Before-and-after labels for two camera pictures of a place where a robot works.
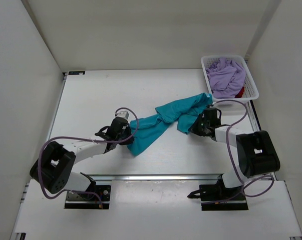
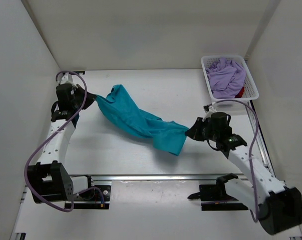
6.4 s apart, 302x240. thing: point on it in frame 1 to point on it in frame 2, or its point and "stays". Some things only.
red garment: x=240 y=93 stays
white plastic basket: x=251 y=92 stays
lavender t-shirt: x=227 y=77 stays
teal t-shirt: x=147 y=131 to x=168 y=136
